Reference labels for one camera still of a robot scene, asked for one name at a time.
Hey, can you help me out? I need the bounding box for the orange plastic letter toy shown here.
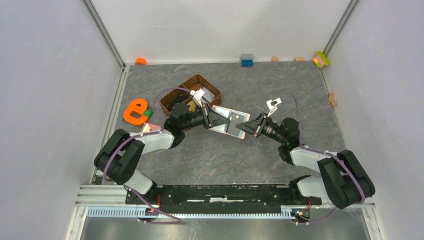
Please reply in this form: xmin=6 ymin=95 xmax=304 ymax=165
xmin=123 ymin=98 xmax=149 ymax=126

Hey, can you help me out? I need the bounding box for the orange round cap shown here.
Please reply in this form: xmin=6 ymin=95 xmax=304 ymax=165
xmin=134 ymin=57 xmax=147 ymax=66

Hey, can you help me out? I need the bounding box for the silver white card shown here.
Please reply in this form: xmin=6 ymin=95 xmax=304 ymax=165
xmin=201 ymin=87 xmax=215 ymax=106

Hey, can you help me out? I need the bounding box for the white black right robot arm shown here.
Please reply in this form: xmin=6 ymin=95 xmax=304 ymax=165
xmin=236 ymin=112 xmax=376 ymax=209

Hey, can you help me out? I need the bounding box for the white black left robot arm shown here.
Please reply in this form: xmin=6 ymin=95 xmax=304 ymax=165
xmin=93 ymin=102 xmax=230 ymax=204

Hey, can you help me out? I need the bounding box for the small green brick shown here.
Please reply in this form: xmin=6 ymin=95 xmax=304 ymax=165
xmin=142 ymin=109 xmax=154 ymax=119

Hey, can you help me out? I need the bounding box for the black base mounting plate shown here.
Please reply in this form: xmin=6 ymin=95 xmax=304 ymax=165
xmin=143 ymin=184 xmax=322 ymax=214

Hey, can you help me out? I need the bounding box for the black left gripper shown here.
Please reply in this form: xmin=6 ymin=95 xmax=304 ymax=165
xmin=181 ymin=102 xmax=230 ymax=131

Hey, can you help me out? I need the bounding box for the curved wooden block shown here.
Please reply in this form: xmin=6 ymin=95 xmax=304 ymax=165
xmin=328 ymin=92 xmax=338 ymax=108

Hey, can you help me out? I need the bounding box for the blue toy brick stack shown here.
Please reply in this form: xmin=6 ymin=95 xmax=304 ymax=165
xmin=240 ymin=53 xmax=254 ymax=67

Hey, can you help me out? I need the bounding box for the woven wicker divided basket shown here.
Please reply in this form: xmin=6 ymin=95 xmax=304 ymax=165
xmin=159 ymin=74 xmax=222 ymax=133

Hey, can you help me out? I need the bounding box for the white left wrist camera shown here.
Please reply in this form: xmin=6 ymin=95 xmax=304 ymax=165
xmin=190 ymin=89 xmax=208 ymax=107

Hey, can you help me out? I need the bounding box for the aluminium frame rail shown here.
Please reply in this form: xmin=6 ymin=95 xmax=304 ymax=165
xmin=322 ymin=0 xmax=360 ymax=57
xmin=82 ymin=0 xmax=126 ymax=70

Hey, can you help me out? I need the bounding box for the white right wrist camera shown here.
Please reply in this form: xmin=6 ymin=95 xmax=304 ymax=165
xmin=266 ymin=97 xmax=282 ymax=117

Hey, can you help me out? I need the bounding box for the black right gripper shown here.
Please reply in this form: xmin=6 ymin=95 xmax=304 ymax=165
xmin=235 ymin=112 xmax=286 ymax=145

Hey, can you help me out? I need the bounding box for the pink triangle picture card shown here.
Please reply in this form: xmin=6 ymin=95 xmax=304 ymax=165
xmin=140 ymin=122 xmax=162 ymax=134

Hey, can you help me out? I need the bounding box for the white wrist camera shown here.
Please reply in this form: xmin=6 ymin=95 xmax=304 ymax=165
xmin=190 ymin=89 xmax=208 ymax=107
xmin=266 ymin=97 xmax=282 ymax=117

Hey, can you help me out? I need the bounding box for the aluminium frame rail right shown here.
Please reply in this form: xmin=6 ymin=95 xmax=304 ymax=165
xmin=322 ymin=0 xmax=360 ymax=57

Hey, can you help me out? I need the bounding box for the aluminium frame rail left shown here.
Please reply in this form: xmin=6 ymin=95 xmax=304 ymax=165
xmin=82 ymin=0 xmax=126 ymax=70

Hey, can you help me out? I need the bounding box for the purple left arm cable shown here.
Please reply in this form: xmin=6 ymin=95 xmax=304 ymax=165
xmin=101 ymin=87 xmax=196 ymax=226

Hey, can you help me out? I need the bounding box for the green pink yellow brick stack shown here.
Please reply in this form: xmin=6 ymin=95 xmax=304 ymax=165
xmin=313 ymin=51 xmax=331 ymax=69

